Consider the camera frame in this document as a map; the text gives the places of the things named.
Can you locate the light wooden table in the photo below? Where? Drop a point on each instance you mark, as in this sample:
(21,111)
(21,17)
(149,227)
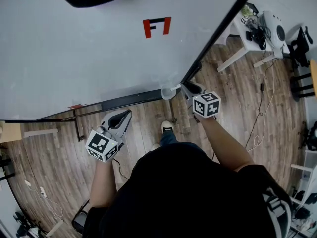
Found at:
(10,131)

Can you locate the round wooden stool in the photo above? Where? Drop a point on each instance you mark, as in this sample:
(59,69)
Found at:
(314,76)

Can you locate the person's left forearm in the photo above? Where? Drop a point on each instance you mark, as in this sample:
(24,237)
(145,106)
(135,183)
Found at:
(102,182)

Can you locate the black wheeled base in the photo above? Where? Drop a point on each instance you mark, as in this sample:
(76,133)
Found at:
(24,225)

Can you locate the small green plant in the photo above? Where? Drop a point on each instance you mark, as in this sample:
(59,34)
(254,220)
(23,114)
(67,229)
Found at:
(246,9)

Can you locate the red and black tape mark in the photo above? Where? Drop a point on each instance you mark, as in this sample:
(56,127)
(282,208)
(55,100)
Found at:
(147,30)

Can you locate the white power strip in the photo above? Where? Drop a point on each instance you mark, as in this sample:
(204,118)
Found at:
(43,192)

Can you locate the black office chair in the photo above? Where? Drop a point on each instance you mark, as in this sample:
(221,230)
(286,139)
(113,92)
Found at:
(301,48)

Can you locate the white table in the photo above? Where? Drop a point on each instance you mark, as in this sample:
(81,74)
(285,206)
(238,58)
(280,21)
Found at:
(237,33)

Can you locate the white shelf unit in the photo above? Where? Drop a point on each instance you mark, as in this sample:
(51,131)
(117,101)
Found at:
(301,167)

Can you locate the person's white shoe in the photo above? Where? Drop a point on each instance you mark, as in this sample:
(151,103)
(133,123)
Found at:
(167,126)
(155,146)

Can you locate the black power adapter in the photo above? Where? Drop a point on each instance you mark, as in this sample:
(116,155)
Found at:
(261,87)

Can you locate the white plug adapter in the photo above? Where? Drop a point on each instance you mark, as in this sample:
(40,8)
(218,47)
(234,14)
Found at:
(27,183)

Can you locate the small patterned block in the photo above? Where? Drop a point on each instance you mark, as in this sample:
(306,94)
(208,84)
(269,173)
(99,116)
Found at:
(244,20)

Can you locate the large whiteboard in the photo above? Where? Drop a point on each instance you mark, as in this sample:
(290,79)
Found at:
(74,58)

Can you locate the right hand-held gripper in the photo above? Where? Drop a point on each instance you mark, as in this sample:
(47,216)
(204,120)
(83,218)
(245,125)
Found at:
(206,105)

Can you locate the black tripod device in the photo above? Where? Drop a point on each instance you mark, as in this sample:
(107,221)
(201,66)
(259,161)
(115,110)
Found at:
(312,137)

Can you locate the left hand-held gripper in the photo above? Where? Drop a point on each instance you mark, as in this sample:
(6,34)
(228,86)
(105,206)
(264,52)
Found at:
(99,145)

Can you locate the person's right forearm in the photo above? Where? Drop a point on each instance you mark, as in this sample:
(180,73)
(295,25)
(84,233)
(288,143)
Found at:
(223,140)

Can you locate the person's blue jeans leg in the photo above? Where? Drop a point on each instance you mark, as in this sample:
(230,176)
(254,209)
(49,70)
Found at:
(168,137)

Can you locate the black tray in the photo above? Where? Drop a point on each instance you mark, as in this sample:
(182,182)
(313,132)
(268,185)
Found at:
(254,9)

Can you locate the black metal frame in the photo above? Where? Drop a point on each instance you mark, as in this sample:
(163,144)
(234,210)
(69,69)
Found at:
(7,168)

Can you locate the white dome-shaped device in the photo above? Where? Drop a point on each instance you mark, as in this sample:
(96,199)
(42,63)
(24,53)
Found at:
(268,21)

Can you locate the person's black shirt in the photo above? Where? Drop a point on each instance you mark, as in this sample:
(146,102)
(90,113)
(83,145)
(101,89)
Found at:
(185,195)

